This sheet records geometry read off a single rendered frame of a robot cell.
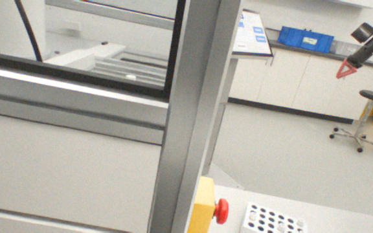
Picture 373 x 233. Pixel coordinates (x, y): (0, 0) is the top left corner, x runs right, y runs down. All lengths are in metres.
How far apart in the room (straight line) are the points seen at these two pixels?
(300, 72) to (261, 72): 0.51
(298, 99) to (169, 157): 3.84
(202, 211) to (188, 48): 0.27
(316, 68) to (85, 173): 3.84
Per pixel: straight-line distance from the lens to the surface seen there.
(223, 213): 0.44
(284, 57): 3.81
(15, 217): 0.34
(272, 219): 0.62
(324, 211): 0.79
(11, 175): 0.31
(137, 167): 0.25
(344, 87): 4.25
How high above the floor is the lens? 1.17
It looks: 23 degrees down
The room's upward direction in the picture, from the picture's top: 12 degrees clockwise
